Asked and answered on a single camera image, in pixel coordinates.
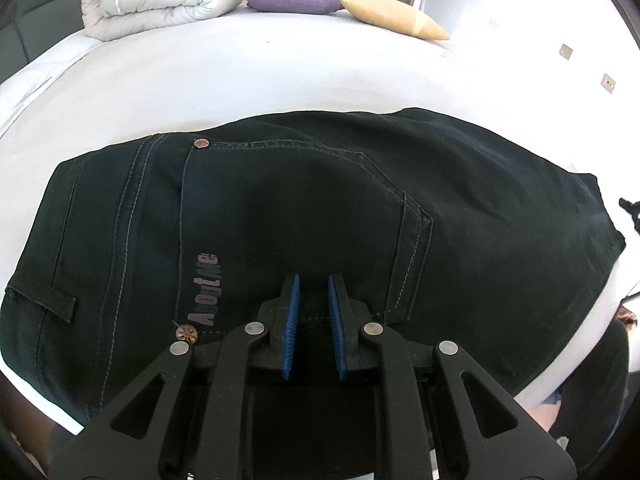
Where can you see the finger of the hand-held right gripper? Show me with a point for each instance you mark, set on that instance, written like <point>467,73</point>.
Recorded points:
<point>632,212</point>

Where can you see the dark grey headboard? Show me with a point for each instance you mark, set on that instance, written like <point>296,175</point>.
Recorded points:
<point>30,20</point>

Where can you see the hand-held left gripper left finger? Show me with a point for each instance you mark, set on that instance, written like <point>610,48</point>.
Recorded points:
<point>291,327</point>

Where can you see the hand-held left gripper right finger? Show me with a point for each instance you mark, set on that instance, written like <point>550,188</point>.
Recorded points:
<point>336,327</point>

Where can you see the person's dark trouser leg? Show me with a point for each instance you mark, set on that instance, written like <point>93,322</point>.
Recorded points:
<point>592,390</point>

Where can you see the wall socket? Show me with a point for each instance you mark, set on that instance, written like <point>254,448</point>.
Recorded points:
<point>608,83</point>
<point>566,51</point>

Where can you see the yellow pillow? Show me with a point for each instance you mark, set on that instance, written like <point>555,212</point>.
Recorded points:
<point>390,15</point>

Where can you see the white bed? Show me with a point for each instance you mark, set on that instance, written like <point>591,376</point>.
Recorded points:
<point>300,70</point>

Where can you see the folded white duvet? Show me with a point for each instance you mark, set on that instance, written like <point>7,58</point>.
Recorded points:
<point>150,2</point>

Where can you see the black denim pants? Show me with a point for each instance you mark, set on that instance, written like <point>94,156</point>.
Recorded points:
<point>310,200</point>

